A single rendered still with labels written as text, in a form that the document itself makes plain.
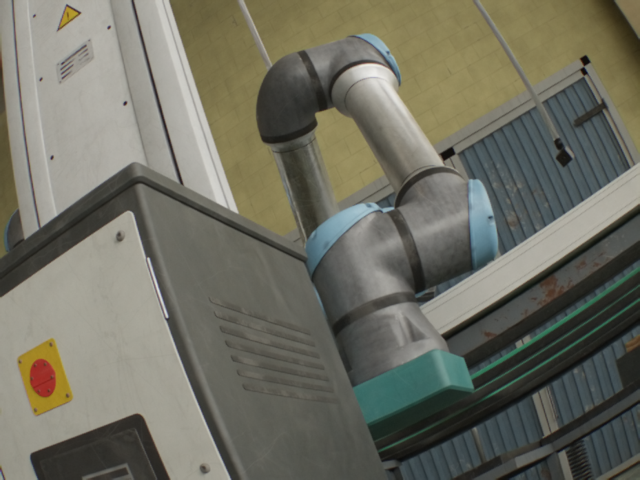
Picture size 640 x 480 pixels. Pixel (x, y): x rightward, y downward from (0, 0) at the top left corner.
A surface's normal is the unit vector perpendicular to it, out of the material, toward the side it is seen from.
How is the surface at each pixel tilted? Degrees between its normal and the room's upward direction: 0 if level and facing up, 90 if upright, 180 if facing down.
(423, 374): 90
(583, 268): 90
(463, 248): 134
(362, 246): 88
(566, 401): 90
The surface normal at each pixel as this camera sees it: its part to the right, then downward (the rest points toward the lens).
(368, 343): -0.48, -0.46
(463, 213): -0.07, -0.33
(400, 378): -0.40, -0.21
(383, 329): -0.18, -0.59
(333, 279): -0.63, -0.07
